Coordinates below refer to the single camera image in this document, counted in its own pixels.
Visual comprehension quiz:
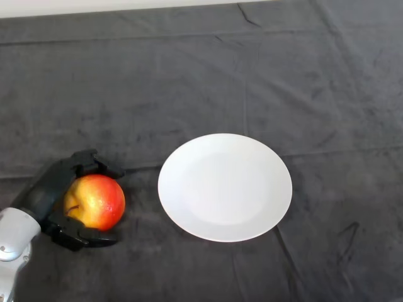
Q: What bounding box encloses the white round plate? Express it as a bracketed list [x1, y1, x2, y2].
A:
[157, 133, 293, 243]

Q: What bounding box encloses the black cloth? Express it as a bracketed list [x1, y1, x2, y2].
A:
[0, 0, 403, 302]

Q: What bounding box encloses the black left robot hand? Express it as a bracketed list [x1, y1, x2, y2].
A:
[16, 148, 127, 252]

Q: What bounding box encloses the red and yellow apple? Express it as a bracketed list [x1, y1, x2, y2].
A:
[63, 174, 127, 232]

